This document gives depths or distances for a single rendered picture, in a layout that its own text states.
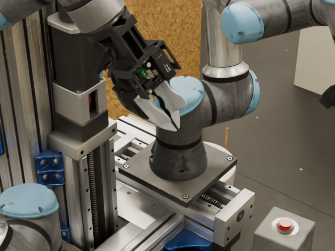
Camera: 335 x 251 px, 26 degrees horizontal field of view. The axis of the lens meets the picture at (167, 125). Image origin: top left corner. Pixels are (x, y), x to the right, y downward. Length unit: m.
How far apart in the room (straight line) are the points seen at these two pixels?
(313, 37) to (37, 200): 2.74
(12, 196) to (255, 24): 0.58
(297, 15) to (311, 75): 2.72
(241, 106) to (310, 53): 2.25
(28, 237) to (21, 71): 0.34
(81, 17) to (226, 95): 0.82
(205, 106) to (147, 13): 1.43
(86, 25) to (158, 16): 2.20
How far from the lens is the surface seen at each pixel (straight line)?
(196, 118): 1.74
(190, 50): 3.51
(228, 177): 2.89
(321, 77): 4.06
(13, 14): 1.04
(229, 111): 1.79
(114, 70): 1.05
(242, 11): 1.33
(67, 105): 1.58
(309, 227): 1.89
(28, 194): 1.46
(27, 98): 1.55
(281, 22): 1.36
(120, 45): 1.01
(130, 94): 1.08
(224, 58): 1.76
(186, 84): 1.76
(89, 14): 1.00
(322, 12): 1.35
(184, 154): 1.79
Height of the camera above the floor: 2.21
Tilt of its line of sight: 36 degrees down
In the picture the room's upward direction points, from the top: straight up
